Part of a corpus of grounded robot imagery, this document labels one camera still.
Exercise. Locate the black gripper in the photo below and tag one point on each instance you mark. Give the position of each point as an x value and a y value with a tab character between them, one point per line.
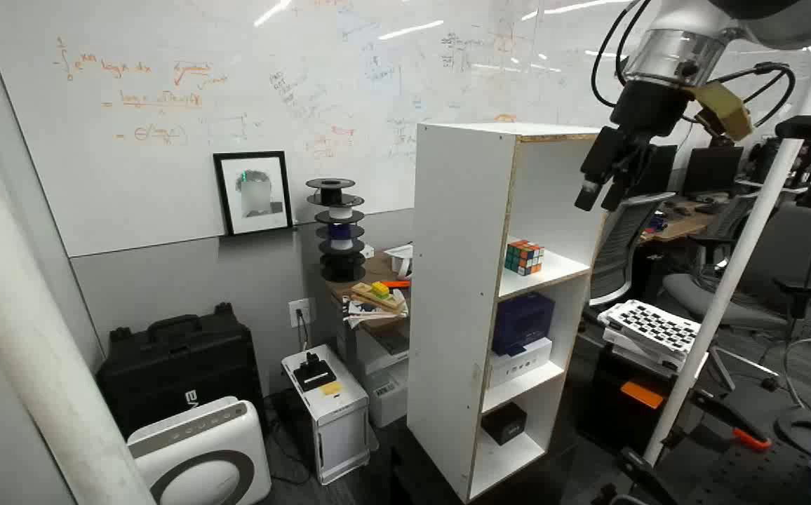
649	112

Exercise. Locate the multicoloured rubix cube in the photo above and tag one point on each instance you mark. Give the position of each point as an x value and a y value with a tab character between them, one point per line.
524	255

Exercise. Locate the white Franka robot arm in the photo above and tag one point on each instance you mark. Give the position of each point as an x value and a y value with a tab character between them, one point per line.
778	18

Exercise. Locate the white wooden shelf unit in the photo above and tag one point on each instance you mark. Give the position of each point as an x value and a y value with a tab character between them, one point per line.
457	297

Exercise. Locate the black mesh office chair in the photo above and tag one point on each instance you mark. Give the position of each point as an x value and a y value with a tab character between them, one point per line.
625	242

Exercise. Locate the dark computer monitor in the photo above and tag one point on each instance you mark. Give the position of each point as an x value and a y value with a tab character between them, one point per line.
715	169

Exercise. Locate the checkerboard calibration board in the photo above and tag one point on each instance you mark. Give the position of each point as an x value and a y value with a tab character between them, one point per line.
653	325

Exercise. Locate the thin white stand pole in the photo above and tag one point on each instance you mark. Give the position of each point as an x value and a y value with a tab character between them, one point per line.
744	252

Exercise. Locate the dark blue box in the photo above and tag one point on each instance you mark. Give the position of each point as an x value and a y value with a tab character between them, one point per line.
524	319

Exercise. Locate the grey office chair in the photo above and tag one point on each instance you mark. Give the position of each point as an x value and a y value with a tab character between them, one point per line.
778	270

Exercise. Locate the white flat box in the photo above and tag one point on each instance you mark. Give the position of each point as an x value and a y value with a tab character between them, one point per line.
520	362

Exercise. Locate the black crate with orange label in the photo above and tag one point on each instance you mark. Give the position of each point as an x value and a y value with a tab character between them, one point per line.
633	395

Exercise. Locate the yellow orange desk item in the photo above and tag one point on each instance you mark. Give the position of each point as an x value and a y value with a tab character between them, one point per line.
381	293

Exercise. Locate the brown wooden desk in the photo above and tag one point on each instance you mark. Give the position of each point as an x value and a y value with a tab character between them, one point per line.
372	270

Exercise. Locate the small black box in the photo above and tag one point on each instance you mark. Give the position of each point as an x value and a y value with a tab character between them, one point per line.
504	420

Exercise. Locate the blue filament spool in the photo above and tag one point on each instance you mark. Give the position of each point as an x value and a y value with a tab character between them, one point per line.
341	223

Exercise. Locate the empty black filament spool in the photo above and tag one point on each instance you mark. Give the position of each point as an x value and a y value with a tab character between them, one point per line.
333	193

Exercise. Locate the white drawer unit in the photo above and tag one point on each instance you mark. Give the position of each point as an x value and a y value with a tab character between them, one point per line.
385	373

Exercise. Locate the black device with yellow label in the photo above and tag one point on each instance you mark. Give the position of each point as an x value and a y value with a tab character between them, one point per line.
313	371

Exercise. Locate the black framed portrait picture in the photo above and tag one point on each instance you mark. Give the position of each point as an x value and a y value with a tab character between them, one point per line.
253	193

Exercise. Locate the small white cabinet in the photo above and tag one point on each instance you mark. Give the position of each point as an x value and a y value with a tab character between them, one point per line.
336	429

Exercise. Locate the black hard carrying case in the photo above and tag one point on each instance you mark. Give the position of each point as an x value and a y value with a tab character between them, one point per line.
181	366

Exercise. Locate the whiteboard with writing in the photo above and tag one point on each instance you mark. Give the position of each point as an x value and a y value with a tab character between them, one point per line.
142	112

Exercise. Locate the white round air purifier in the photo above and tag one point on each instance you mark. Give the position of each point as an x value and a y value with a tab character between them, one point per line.
200	450

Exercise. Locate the thick white pole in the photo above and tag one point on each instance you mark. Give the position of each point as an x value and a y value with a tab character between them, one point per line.
29	325

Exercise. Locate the yellow wrist camera mount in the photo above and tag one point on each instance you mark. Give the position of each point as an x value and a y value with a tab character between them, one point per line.
724	110

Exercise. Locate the white wall power outlet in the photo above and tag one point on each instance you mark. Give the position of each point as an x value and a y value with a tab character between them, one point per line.
298	312

